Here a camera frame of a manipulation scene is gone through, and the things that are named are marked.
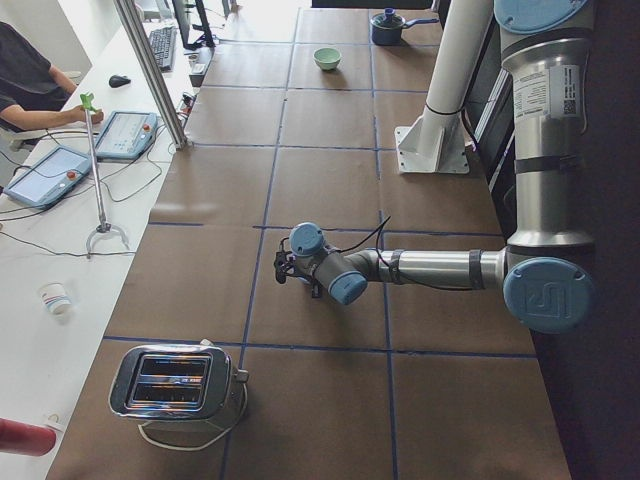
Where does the black computer mouse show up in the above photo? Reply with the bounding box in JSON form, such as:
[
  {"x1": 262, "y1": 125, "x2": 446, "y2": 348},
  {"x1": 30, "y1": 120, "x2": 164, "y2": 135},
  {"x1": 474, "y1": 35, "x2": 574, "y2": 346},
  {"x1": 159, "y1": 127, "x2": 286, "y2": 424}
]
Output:
[{"x1": 108, "y1": 75, "x2": 131, "y2": 88}]

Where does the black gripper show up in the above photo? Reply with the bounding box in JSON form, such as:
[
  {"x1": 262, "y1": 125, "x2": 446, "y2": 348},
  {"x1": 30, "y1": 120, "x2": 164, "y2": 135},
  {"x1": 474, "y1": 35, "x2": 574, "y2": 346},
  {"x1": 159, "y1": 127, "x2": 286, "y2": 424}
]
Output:
[{"x1": 310, "y1": 279, "x2": 323, "y2": 298}]

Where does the green handled reacher grabber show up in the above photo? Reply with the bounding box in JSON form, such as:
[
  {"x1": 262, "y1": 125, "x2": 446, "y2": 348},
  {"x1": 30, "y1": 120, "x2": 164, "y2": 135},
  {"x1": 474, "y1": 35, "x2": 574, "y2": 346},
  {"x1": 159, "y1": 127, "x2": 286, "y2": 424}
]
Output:
[{"x1": 80, "y1": 93, "x2": 129, "y2": 259}]

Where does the white chrome toaster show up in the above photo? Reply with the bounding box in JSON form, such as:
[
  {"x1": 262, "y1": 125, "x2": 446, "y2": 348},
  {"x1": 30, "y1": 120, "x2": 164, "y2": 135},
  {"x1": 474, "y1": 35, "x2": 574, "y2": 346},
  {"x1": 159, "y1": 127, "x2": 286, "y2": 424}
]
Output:
[{"x1": 109, "y1": 344, "x2": 249, "y2": 432}]

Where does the blue teach pendant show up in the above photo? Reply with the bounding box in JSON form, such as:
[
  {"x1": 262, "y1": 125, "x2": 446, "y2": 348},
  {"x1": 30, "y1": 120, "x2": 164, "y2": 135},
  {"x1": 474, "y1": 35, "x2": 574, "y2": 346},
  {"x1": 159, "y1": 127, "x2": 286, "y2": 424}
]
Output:
[
  {"x1": 4, "y1": 145, "x2": 92, "y2": 209},
  {"x1": 95, "y1": 111, "x2": 158, "y2": 162}
]

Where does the white toaster power cord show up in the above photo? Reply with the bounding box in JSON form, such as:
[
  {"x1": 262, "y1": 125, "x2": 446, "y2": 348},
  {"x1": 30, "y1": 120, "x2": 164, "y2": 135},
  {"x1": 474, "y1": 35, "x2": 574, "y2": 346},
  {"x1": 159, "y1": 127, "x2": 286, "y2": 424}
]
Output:
[{"x1": 136, "y1": 387, "x2": 249, "y2": 452}]

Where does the white paper cup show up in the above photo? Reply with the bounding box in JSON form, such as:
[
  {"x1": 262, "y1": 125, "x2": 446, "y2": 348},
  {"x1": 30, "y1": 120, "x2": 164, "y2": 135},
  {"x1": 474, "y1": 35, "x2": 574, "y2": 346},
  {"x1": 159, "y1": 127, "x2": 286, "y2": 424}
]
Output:
[{"x1": 38, "y1": 282, "x2": 71, "y2": 315}]

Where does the blue saucepan with glass lid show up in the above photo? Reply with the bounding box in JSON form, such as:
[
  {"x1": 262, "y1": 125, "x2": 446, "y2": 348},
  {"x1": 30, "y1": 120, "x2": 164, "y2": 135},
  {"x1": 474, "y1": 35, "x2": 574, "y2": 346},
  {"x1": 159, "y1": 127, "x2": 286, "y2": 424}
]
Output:
[{"x1": 370, "y1": 8, "x2": 439, "y2": 46}]

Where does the far blue teach pendant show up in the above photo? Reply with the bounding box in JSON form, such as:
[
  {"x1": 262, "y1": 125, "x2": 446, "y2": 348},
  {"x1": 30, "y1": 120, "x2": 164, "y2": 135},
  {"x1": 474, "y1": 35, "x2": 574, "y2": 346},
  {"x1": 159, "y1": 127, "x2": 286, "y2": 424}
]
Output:
[{"x1": 95, "y1": 111, "x2": 158, "y2": 162}]

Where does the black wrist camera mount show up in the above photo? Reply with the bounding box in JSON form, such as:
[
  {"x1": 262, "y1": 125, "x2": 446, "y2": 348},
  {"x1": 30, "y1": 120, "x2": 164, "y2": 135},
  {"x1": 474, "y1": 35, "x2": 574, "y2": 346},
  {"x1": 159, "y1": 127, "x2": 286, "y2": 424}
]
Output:
[{"x1": 273, "y1": 237, "x2": 298, "y2": 284}]

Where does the aluminium frame post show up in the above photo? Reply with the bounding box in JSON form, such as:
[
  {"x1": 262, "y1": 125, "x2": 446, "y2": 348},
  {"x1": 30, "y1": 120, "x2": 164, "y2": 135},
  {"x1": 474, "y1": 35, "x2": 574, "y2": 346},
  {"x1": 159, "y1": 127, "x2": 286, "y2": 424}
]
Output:
[{"x1": 114, "y1": 0, "x2": 188, "y2": 151}]

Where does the black keyboard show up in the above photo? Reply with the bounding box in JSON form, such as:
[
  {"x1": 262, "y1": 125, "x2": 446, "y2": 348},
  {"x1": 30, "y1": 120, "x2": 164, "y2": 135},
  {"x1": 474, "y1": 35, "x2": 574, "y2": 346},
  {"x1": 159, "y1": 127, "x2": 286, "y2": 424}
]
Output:
[{"x1": 148, "y1": 27, "x2": 176, "y2": 72}]

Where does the black monitor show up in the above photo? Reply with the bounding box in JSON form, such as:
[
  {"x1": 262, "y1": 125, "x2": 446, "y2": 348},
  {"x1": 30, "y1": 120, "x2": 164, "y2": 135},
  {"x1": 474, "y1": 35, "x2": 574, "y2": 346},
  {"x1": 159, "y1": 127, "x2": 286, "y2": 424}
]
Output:
[{"x1": 172, "y1": 0, "x2": 215, "y2": 51}]

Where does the near blue teach pendant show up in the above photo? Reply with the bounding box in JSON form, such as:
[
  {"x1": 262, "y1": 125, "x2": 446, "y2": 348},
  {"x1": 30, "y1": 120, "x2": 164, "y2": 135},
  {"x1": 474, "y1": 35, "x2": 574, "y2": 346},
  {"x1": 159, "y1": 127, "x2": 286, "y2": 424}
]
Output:
[{"x1": 4, "y1": 145, "x2": 92, "y2": 209}]

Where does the red cylinder bottle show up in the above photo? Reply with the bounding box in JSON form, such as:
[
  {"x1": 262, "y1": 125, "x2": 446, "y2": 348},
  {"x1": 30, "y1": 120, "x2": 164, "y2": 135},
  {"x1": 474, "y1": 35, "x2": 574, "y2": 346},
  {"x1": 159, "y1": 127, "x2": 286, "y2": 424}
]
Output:
[{"x1": 0, "y1": 418, "x2": 57, "y2": 457}]

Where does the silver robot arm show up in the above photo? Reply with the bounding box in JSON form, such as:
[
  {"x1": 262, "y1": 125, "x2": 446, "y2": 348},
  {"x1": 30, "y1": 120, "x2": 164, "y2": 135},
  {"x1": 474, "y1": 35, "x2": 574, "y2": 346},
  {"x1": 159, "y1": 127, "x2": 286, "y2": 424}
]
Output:
[{"x1": 274, "y1": 1, "x2": 595, "y2": 334}]

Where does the green bowl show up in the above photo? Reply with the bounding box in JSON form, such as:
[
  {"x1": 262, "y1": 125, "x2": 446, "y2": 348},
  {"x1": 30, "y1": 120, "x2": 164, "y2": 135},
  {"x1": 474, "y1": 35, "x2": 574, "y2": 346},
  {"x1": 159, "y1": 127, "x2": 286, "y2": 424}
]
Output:
[{"x1": 313, "y1": 47, "x2": 342, "y2": 71}]

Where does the white pedestal column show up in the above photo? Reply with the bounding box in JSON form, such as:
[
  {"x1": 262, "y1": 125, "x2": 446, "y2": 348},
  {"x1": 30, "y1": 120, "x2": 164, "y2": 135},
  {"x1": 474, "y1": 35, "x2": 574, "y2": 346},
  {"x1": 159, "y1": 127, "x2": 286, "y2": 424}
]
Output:
[{"x1": 395, "y1": 0, "x2": 493, "y2": 174}]

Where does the seated person dark shirt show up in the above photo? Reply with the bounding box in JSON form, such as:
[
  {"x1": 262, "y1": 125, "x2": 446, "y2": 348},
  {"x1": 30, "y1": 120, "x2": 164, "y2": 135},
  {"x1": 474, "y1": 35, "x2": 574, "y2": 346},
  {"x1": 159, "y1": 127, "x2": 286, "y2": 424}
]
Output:
[{"x1": 1, "y1": 22, "x2": 86, "y2": 132}]

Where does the black camera cable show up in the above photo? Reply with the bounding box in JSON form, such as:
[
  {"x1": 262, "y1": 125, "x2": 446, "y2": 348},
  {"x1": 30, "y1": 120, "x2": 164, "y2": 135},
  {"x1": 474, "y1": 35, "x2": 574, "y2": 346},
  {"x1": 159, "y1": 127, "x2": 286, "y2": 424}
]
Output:
[{"x1": 329, "y1": 214, "x2": 476, "y2": 291}]

